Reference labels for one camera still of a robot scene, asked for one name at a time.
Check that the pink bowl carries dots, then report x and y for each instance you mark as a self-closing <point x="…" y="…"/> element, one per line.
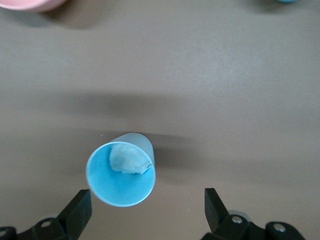
<point x="30" y="5"/>

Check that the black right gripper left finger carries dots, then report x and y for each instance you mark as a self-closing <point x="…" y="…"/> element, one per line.
<point x="72" y="217"/>

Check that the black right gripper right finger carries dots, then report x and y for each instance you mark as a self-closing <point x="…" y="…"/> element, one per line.
<point x="217" y="220"/>

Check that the blue cup with tissue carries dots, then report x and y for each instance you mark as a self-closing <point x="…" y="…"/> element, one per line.
<point x="112" y="185"/>

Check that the white crumpled tissue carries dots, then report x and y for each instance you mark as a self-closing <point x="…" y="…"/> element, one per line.
<point x="127" y="160"/>

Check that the brown table cloth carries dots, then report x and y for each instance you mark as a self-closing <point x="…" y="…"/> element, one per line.
<point x="225" y="75"/>

